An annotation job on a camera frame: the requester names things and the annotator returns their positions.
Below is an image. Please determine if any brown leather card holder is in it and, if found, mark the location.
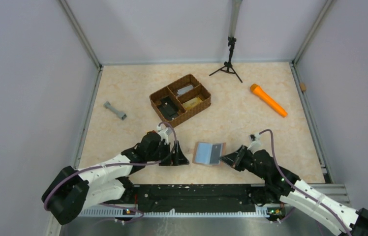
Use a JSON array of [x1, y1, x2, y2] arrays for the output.
[[192, 142, 226, 166]]

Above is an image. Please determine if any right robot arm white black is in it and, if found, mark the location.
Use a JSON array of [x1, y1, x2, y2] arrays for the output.
[[220, 146, 368, 236]]

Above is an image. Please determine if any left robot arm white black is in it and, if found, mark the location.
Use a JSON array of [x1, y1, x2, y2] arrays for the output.
[[41, 132, 189, 225]]

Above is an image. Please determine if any gold card in basket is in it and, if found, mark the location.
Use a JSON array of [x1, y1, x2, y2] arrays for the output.
[[183, 97, 203, 111]]

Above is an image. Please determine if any silver card in basket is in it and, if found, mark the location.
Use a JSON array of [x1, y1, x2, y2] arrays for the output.
[[177, 84, 194, 97]]

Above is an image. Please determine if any black object in basket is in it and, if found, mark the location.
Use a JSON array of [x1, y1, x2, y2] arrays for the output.
[[157, 98, 179, 121]]

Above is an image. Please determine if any brown wicker divided basket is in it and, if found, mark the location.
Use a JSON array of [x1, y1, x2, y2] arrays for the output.
[[149, 74, 212, 127]]

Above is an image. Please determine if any orange flashlight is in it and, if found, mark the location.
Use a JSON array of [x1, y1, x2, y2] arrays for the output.
[[250, 84, 288, 118]]

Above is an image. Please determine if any grey plastic connector piece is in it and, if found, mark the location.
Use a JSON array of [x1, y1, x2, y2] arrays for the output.
[[103, 101, 127, 120]]

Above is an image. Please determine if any black mini tripod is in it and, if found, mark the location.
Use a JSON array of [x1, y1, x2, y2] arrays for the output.
[[209, 37, 243, 83]]

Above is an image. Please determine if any small tan block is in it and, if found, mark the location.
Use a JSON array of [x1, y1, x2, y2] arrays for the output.
[[299, 82, 307, 92]]

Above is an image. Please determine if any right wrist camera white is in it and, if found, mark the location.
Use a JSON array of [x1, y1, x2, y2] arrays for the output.
[[247, 133, 263, 153]]

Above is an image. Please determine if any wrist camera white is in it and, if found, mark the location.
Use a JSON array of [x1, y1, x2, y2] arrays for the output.
[[156, 124, 172, 144], [247, 133, 263, 153]]

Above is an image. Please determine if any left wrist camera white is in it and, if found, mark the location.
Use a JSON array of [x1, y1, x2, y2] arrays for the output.
[[156, 124, 172, 144]]

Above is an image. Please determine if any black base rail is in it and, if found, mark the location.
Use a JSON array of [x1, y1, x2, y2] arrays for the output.
[[102, 184, 297, 216]]

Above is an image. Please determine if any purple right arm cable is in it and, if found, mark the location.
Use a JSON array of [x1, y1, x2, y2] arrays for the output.
[[258, 129, 354, 236]]

